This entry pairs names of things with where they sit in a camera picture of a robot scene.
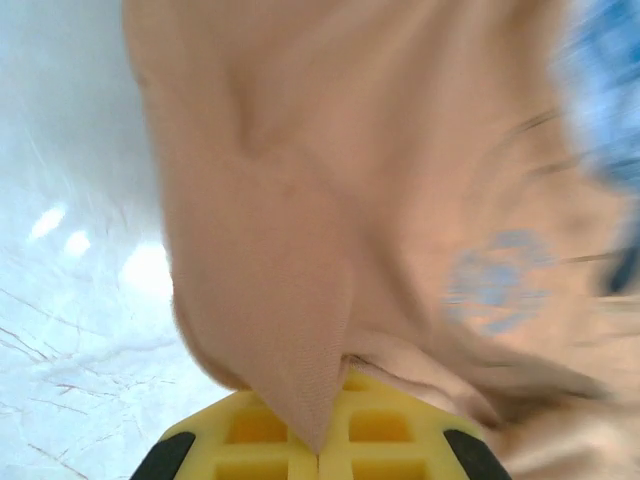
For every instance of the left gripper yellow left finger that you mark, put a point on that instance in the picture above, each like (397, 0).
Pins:
(250, 440)

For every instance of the tan trousers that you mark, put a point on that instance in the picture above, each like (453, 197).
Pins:
(350, 150)

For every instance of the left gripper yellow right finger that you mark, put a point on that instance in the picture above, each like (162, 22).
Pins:
(380, 440)

